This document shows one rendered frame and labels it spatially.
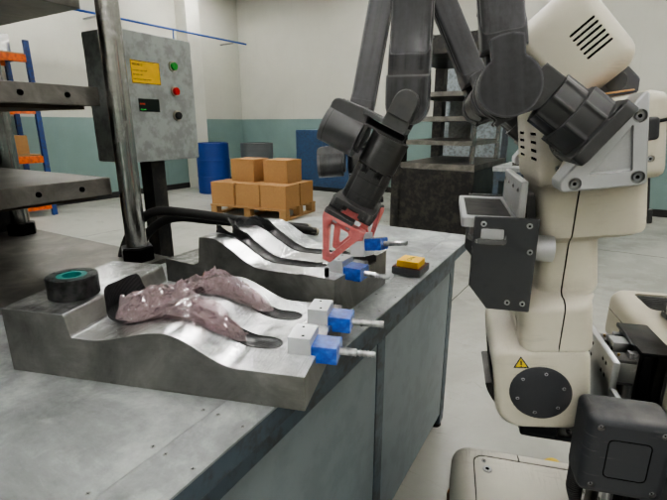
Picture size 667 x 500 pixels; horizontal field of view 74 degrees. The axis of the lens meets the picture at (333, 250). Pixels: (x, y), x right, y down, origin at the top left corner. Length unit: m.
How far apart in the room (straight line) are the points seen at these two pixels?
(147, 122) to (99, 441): 1.15
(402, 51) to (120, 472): 0.62
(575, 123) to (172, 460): 0.64
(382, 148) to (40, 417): 0.60
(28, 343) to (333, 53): 8.26
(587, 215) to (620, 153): 0.19
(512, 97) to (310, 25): 8.65
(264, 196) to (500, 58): 5.31
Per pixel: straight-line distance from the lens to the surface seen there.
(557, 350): 0.88
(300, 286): 0.94
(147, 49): 1.67
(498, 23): 0.65
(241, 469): 0.76
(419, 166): 5.04
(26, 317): 0.85
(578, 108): 0.65
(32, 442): 0.72
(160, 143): 1.66
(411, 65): 0.64
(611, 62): 0.81
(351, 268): 0.92
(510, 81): 0.62
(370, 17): 1.10
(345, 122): 0.65
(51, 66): 8.05
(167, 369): 0.73
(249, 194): 5.96
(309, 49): 9.16
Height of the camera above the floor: 1.19
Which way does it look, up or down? 16 degrees down
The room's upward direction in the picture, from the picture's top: straight up
